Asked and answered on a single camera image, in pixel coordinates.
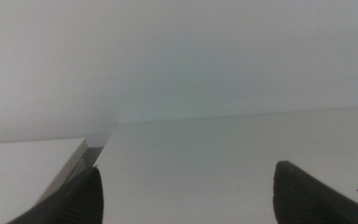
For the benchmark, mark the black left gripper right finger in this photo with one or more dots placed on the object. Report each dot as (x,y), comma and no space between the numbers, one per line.
(303,199)

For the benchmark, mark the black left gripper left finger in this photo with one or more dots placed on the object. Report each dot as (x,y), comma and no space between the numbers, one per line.
(79,202)

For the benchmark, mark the white side table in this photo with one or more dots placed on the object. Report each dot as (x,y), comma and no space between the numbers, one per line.
(23,171)

